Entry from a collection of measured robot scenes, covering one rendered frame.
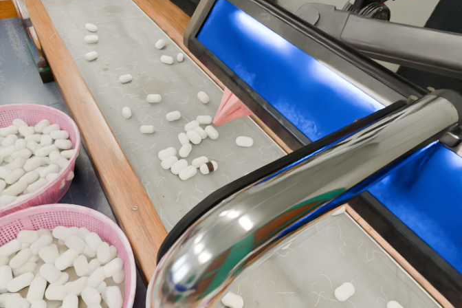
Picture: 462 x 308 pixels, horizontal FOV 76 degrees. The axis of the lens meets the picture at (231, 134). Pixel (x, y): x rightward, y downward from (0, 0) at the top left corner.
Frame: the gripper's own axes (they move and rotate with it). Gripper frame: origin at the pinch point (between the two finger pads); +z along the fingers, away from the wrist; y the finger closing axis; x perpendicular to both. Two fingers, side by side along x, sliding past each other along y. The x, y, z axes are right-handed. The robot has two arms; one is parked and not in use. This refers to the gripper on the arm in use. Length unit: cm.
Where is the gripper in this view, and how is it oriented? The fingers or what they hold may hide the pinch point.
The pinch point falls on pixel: (217, 121)
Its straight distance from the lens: 56.3
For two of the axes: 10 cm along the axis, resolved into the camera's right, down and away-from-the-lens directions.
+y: 5.6, 6.3, -5.5
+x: 4.2, 3.6, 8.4
